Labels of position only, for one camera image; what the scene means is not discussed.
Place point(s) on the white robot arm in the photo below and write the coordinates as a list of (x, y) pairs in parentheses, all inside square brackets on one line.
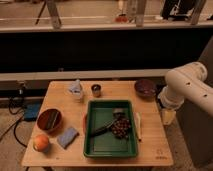
[(187, 82)]

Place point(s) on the small metal cup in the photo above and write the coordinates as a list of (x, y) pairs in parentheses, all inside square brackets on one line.
[(96, 90)]

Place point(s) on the clear plastic cup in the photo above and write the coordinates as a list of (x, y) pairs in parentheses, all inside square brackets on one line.
[(76, 90)]

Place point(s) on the green plastic tray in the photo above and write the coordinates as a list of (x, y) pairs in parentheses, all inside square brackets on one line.
[(99, 113)]

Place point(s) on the dark purple bowl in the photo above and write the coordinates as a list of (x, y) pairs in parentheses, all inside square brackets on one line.
[(145, 88)]

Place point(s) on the light wooden stick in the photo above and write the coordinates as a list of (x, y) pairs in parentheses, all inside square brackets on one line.
[(138, 126)]

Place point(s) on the bunch of dark grapes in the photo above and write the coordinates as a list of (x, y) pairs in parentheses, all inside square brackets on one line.
[(120, 128)]

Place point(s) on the blue sponge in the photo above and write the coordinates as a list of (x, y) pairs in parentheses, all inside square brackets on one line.
[(67, 137)]

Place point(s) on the brown wooden bowl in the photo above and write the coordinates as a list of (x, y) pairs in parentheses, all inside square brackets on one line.
[(49, 120)]

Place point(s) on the blue box on floor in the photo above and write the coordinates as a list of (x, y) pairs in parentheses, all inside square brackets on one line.
[(32, 111)]

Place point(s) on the orange fruit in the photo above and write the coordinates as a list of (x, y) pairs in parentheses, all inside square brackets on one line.
[(41, 143)]

